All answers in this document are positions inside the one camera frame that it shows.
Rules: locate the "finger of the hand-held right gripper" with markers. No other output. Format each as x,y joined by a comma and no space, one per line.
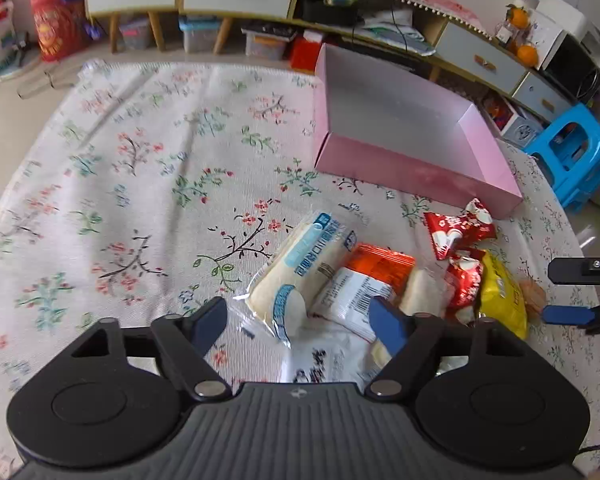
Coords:
567,315
580,271

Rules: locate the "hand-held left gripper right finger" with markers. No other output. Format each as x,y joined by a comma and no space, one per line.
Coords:
387,325

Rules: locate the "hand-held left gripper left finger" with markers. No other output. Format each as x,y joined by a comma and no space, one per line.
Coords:
207,322

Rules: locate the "orange white snack packet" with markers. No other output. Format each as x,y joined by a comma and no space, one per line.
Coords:
375,265

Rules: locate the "yellow snack packet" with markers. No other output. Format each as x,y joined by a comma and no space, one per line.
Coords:
502,295

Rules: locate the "red candy packet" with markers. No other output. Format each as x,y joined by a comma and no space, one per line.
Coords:
462,280
450,232

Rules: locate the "blue white bread packet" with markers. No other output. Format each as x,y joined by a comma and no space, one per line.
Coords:
300,255

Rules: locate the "pink cardboard box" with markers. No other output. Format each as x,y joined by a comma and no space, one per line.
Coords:
410,180

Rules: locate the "small brown snack packet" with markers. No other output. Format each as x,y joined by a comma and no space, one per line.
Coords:
532,297

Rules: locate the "white printed carton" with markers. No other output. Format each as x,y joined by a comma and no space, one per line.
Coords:
522,132

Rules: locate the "floral tablecloth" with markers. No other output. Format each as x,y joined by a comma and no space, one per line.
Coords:
130,185

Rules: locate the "black microwave oven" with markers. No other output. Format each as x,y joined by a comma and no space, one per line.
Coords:
570,67

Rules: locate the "glass jar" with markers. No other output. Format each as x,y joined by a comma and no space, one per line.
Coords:
506,32

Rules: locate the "white foam box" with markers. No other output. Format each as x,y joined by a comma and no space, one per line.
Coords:
562,12

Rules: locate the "clear bin orange clips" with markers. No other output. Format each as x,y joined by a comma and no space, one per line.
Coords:
265,47

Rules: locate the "red cardboard box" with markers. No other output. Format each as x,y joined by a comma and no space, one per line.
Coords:
306,55

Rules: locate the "blue lid storage bin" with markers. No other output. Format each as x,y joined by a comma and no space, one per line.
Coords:
199,35

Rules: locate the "long wooden cabinet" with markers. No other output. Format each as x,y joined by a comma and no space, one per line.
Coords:
432,22

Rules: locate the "stack of papers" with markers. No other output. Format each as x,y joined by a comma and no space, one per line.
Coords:
395,35

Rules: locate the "clear storage bin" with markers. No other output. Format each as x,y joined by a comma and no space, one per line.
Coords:
135,35

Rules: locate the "black storage case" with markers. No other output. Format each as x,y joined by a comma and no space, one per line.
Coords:
330,10

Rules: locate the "red gift bag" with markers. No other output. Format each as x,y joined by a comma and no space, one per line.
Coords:
55,27

